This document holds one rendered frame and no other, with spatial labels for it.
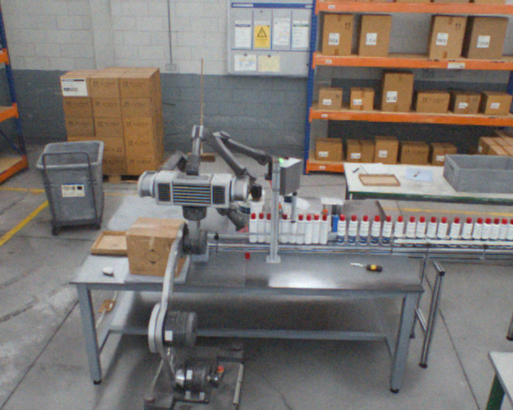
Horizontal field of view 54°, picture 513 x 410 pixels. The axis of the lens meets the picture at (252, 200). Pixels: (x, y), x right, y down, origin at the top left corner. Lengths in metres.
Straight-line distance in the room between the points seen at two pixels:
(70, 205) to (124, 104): 1.66
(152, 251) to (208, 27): 5.05
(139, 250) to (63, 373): 1.19
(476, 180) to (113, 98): 4.23
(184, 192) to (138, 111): 3.90
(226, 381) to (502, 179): 2.94
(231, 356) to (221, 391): 0.26
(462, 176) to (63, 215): 3.88
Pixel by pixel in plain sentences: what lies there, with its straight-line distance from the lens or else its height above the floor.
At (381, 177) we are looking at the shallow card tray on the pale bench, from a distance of 4.84.
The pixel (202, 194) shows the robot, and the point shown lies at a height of 1.45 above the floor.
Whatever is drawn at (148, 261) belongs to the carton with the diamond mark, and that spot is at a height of 0.95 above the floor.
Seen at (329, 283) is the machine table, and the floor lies 0.83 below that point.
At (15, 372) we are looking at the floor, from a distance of 3.97.
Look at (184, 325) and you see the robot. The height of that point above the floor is 0.95.
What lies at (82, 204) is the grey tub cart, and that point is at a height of 0.35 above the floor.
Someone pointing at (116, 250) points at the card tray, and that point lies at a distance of 3.39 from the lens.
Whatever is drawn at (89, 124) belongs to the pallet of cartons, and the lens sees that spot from 6.69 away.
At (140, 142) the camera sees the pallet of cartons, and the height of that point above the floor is 0.57.
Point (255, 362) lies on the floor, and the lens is 3.73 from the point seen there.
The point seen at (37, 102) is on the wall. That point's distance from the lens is 8.70.
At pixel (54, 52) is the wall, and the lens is 8.39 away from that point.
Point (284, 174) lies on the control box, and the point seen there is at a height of 1.43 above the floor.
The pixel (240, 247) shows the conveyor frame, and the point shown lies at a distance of 3.33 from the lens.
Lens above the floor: 2.47
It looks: 24 degrees down
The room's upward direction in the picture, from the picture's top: 1 degrees clockwise
